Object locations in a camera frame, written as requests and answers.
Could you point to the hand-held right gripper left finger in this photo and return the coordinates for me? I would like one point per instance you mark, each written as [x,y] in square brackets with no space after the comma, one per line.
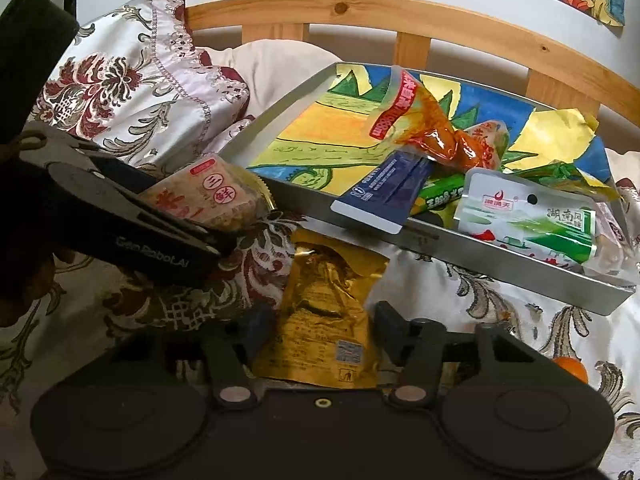
[257,335]

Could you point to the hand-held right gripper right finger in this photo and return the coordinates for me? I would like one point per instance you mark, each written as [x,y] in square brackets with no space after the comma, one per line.
[392,332]

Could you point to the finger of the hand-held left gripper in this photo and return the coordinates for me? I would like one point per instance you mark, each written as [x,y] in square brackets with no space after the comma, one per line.
[125,167]
[190,232]

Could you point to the rice cracker packet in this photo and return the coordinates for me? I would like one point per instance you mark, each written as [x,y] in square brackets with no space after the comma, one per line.
[215,195]

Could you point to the gold foil snack packet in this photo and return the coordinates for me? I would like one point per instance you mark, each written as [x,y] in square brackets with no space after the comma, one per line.
[320,310]

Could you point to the grey metal tray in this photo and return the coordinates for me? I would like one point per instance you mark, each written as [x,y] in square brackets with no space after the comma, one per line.
[500,266]

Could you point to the dark blue snack packet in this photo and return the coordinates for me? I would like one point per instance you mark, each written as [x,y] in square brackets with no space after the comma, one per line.
[380,190]

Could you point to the long green sausage stick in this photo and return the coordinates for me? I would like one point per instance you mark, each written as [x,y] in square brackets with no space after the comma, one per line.
[440,195]

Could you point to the green white snack packet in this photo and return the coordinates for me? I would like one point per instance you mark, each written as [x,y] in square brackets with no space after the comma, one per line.
[525,225]

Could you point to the small orange fruit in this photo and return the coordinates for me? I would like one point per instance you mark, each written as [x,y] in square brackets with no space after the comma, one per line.
[572,369]

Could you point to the clear red label snack packet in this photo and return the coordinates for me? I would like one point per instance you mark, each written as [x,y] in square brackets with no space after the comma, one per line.
[425,130]

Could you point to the orange white snack packet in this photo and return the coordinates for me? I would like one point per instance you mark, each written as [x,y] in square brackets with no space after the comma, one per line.
[495,142]

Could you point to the yellow green snack packet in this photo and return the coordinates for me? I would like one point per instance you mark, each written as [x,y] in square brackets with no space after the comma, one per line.
[565,175]

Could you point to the clear bread snack packet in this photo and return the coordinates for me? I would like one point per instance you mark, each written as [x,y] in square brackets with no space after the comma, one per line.
[610,240]

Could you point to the person's left hand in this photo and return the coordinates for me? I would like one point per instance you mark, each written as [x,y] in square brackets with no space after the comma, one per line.
[25,285]

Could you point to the colourful dinosaur drawing paper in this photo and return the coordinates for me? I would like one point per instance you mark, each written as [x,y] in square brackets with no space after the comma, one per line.
[325,130]

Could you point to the cream pillow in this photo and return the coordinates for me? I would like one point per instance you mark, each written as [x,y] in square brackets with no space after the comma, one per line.
[280,70]

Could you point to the wooden bed headboard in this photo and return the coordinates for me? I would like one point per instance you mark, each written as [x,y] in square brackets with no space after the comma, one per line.
[350,10]

